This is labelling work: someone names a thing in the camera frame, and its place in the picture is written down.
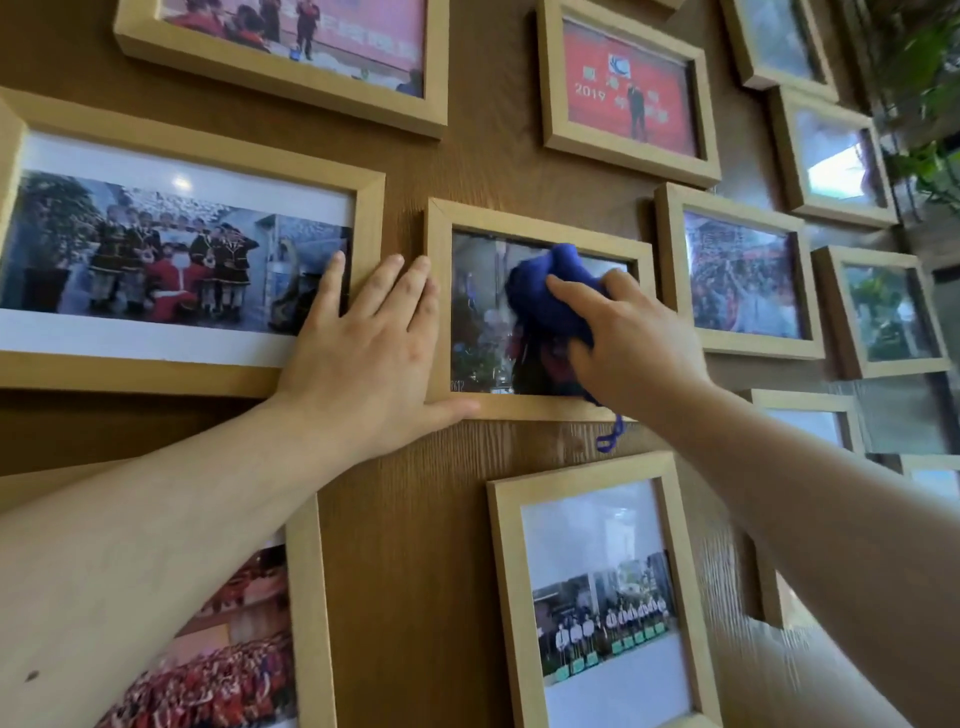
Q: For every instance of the person's right hand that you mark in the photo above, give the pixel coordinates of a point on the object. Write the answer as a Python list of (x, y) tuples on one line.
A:
[(645, 360)]

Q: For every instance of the person's left hand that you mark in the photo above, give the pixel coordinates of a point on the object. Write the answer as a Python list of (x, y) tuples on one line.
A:
[(367, 375)]

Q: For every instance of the blue cleaning cloth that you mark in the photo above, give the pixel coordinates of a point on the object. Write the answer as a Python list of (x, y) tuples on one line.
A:
[(540, 289)]

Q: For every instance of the frame with dark group photo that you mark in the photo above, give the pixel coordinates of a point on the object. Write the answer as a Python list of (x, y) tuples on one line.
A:
[(480, 300)]

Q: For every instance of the lined-up people photo frame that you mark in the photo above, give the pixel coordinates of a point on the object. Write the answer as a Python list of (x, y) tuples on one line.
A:
[(600, 600)]

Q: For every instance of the group of wooden photo frames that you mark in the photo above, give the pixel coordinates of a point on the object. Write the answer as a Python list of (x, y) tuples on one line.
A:
[(630, 90)]

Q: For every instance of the red crowd photo frame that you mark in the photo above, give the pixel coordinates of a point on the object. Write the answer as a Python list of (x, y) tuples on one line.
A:
[(225, 660)]

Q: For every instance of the person's left forearm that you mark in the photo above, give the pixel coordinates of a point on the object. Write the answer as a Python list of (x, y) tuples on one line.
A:
[(135, 555)]

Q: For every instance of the person's right forearm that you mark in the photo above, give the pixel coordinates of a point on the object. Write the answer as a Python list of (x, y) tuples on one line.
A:
[(825, 540)]

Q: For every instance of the green vine plant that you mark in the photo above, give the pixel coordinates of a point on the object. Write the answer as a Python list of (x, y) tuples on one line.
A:
[(922, 161)]

